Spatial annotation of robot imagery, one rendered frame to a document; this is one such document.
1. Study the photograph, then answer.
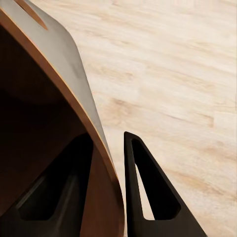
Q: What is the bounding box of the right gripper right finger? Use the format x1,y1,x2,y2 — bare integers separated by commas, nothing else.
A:
124,131,207,237

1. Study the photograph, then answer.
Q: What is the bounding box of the trash can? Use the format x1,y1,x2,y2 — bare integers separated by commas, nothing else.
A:
0,0,124,237

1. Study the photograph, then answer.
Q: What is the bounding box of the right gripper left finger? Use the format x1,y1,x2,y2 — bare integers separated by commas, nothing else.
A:
0,132,93,237

